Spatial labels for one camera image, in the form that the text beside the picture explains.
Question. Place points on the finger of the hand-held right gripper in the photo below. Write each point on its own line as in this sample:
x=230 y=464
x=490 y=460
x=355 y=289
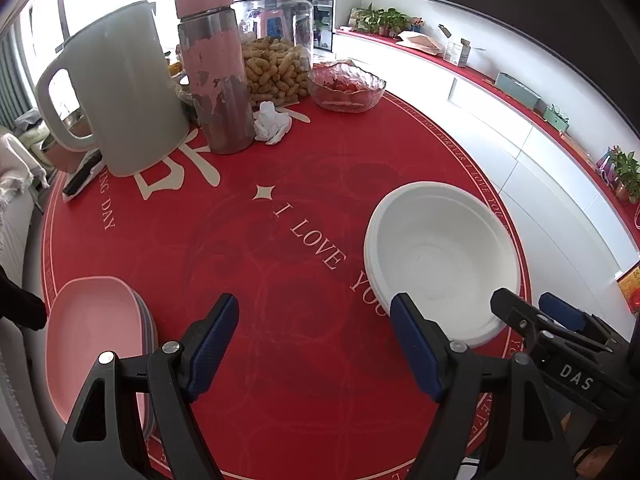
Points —
x=575 y=382
x=560 y=310

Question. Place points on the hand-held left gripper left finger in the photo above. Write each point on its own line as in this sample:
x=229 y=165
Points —
x=215 y=340

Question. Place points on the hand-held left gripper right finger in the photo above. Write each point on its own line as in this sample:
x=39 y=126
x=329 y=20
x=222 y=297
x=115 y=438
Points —
x=415 y=345

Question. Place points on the pink plate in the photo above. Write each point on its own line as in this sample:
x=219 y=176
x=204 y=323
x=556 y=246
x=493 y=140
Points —
x=85 y=340

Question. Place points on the red yellow box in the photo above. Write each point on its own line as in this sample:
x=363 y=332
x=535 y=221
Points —
x=631 y=290

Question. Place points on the round red table mat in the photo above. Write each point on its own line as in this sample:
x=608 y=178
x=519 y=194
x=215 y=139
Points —
x=280 y=280

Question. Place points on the potted flower plant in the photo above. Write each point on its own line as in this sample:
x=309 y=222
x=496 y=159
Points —
x=622 y=170

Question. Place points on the dark cloth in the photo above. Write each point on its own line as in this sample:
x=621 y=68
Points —
x=22 y=302

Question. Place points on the black remote control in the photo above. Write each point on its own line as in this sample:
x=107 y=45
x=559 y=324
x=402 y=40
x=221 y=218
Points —
x=82 y=177

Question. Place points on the white sofa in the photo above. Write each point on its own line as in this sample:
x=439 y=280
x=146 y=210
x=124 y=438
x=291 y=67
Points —
x=20 y=240

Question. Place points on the crumpled white tissue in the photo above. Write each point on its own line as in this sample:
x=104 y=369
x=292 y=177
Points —
x=270 y=122

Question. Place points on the teal box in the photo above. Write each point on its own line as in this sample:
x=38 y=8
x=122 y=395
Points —
x=517 y=87

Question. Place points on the pink steel-lined bowl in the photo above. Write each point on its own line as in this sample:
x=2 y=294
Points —
x=62 y=160

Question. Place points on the white spoon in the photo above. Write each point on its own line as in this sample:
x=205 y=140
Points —
x=300 y=117

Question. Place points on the fringed white blanket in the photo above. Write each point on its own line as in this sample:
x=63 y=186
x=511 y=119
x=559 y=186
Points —
x=15 y=170

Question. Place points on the glass bowl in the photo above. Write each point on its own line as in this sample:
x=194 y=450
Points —
x=345 y=90

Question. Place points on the pale green kettle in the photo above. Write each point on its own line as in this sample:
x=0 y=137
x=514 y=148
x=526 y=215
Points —
x=125 y=90

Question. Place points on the cream cushion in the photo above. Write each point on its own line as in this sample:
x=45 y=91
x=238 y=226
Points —
x=32 y=132

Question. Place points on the clear jar of peanuts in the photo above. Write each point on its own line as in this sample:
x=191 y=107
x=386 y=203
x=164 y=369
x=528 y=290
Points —
x=275 y=70

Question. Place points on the small white box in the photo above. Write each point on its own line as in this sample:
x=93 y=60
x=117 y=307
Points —
x=457 y=52

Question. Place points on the pink water bottle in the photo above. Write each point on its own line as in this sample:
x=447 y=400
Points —
x=215 y=60

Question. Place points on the brown envelope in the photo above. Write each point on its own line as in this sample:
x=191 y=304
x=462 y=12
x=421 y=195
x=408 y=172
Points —
x=420 y=42

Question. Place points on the green potted plants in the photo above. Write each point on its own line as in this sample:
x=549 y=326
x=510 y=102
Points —
x=385 y=20

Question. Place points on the grey curtain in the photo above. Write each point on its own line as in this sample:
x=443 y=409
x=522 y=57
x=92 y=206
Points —
x=12 y=80

